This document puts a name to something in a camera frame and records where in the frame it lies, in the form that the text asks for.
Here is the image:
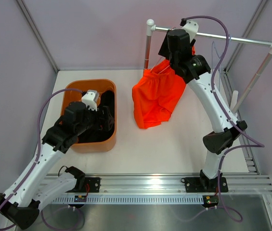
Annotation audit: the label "pink wire hanger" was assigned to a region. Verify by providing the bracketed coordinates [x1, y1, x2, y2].
[149, 26, 177, 75]

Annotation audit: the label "white slotted cable duct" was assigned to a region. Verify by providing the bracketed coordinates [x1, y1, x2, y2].
[52, 194, 204, 205]

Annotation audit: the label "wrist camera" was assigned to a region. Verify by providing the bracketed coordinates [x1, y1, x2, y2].
[181, 20, 199, 42]
[81, 90, 99, 111]

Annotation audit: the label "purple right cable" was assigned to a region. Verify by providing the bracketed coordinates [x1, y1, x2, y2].
[185, 15, 265, 195]

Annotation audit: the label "blue wire hanger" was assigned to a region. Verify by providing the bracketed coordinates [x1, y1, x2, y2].
[211, 41, 221, 90]

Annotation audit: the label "silver clothes rack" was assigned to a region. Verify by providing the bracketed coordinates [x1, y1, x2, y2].
[144, 19, 272, 113]

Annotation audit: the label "orange plastic basket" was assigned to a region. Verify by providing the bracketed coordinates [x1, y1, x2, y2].
[61, 79, 117, 153]

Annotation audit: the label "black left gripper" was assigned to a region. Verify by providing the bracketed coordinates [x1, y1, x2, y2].
[75, 104, 115, 135]

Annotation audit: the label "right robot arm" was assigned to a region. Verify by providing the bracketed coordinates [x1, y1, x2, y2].
[158, 29, 247, 192]

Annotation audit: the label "black shorts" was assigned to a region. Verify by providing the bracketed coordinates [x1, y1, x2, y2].
[78, 90, 115, 143]

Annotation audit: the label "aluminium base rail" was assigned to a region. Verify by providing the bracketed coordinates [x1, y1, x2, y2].
[86, 173, 272, 194]

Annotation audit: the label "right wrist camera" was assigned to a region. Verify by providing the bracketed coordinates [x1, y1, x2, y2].
[181, 20, 199, 42]

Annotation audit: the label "orange shorts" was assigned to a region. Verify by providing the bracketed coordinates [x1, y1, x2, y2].
[132, 60, 186, 129]

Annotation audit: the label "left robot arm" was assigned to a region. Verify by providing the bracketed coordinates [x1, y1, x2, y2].
[0, 102, 115, 230]

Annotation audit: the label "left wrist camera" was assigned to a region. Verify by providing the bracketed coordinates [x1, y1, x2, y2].
[81, 90, 99, 111]

